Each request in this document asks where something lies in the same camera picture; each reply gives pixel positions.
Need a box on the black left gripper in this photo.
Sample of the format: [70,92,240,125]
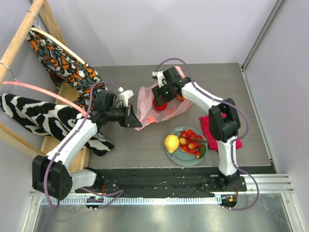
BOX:
[106,103,142,127]

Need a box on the fake red apple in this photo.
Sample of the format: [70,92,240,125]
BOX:
[153,99,167,111]

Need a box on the pink plastic bag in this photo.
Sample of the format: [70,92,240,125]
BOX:
[135,81,193,131]

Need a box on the fake orange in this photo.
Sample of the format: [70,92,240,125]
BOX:
[177,95,185,101]

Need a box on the fake yellow pear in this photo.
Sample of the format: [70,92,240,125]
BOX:
[164,134,180,153]

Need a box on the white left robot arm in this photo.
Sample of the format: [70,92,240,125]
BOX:
[32,90,142,201]

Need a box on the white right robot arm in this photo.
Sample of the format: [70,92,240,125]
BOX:
[152,68,240,191]

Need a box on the light green plate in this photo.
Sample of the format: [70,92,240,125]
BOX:
[164,127,208,167]

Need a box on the wooden clothes rack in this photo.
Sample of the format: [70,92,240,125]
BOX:
[0,0,78,175]

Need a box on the orange camouflage pattern cloth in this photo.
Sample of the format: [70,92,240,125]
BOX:
[26,30,101,110]

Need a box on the red folded cloth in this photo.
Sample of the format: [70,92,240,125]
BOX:
[198,113,243,152]

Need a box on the zebra pattern cloth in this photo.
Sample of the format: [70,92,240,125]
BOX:
[0,93,115,157]

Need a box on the pink clothes hanger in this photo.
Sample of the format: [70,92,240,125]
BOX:
[2,81,89,118]

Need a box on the white clothes hanger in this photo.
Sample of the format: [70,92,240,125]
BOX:
[30,27,85,65]

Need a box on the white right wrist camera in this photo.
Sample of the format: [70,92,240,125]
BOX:
[152,71,166,87]

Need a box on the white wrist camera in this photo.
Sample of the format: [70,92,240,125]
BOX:
[117,87,134,107]
[152,71,166,87]

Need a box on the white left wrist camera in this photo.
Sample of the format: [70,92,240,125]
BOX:
[117,87,134,107]

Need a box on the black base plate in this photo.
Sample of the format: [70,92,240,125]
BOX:
[90,167,247,198]

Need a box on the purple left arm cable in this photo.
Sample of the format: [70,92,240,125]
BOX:
[45,81,124,210]

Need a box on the aluminium frame rail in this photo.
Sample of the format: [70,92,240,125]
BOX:
[30,174,295,206]

